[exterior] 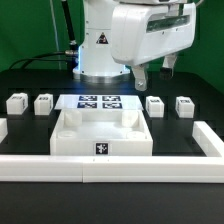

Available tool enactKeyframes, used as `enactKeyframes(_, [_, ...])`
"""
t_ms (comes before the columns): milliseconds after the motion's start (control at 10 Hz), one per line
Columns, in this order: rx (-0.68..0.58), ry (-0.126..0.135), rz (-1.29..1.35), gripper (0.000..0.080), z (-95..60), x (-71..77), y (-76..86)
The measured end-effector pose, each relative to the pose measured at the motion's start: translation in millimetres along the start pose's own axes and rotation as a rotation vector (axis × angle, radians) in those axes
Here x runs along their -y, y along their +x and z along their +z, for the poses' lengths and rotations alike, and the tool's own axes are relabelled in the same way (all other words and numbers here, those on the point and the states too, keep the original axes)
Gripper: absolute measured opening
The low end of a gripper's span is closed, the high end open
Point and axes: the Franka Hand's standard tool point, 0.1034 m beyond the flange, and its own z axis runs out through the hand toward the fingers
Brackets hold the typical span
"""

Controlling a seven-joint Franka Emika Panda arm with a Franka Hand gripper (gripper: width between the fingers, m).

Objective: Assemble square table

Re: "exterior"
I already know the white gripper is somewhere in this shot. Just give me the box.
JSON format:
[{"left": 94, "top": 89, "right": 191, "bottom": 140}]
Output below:
[{"left": 110, "top": 3, "right": 196, "bottom": 91}]

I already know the white square table top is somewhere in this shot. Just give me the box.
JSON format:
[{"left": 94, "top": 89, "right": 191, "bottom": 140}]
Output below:
[{"left": 50, "top": 109, "right": 153, "bottom": 156}]

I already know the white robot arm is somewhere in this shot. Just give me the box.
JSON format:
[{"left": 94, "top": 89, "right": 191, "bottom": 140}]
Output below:
[{"left": 73, "top": 0, "right": 197, "bottom": 91}]

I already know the white sheet with markers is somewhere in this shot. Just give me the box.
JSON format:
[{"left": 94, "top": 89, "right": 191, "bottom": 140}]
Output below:
[{"left": 55, "top": 94, "right": 143, "bottom": 110}]

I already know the white U-shaped obstacle fence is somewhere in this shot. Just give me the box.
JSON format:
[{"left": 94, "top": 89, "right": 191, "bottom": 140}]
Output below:
[{"left": 0, "top": 121, "right": 224, "bottom": 183}]

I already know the black cable bundle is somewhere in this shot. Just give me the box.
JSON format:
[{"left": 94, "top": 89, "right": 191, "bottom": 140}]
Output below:
[{"left": 8, "top": 0, "right": 80, "bottom": 70}]

